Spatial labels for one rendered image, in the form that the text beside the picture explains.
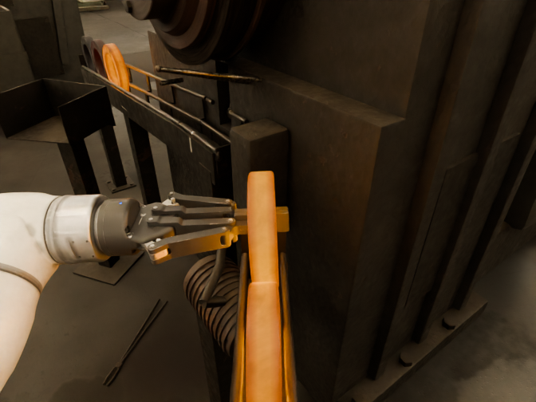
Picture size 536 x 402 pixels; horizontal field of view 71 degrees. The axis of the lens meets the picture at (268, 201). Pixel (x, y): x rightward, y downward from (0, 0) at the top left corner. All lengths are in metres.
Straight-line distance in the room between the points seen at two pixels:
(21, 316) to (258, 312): 0.27
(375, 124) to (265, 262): 0.29
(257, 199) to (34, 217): 0.27
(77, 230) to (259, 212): 0.22
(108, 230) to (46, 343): 1.06
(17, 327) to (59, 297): 1.15
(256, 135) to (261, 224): 0.32
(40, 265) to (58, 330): 1.02
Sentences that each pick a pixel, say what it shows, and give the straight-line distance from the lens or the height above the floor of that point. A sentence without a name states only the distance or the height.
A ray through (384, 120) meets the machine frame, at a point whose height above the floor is 0.87.
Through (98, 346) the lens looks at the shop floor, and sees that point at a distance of 1.45.
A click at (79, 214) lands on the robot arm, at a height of 0.83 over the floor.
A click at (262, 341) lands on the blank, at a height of 0.79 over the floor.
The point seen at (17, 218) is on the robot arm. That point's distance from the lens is 0.54.
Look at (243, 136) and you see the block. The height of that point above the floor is 0.80.
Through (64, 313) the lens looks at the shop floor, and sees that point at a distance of 1.59.
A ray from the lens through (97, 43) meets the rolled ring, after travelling 1.75.
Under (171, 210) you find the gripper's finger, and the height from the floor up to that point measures 0.81.
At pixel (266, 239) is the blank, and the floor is 0.82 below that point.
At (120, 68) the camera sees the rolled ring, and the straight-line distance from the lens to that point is 1.53.
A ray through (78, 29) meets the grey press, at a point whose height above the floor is 0.50.
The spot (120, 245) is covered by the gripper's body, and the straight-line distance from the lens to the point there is 0.50.
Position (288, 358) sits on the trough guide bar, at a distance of 0.48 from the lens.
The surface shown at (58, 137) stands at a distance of 1.35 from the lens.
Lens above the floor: 1.10
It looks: 34 degrees down
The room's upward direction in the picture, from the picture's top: straight up
